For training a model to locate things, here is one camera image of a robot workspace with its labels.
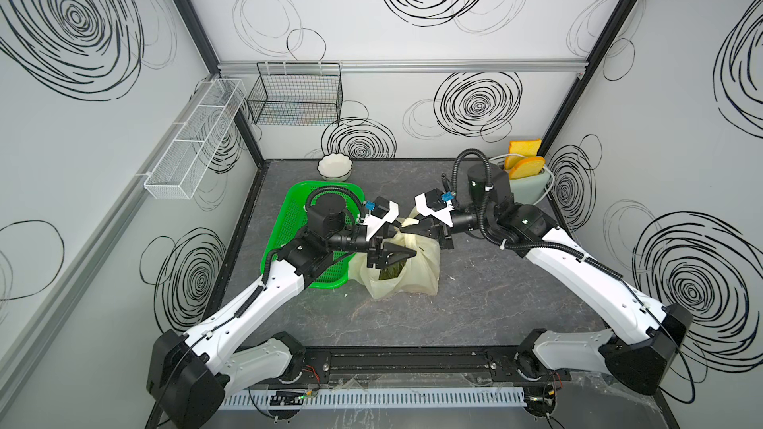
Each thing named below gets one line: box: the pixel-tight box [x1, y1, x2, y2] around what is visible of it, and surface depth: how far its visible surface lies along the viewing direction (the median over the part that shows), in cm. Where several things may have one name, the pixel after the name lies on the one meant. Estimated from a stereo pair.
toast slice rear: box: [504, 139, 543, 170], surface depth 98 cm
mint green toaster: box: [508, 167, 552, 205], surface depth 98 cm
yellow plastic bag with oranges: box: [348, 206, 442, 300], surface depth 66 cm
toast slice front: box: [508, 156, 546, 180], surface depth 94 cm
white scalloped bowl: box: [315, 152, 353, 182], surface depth 117 cm
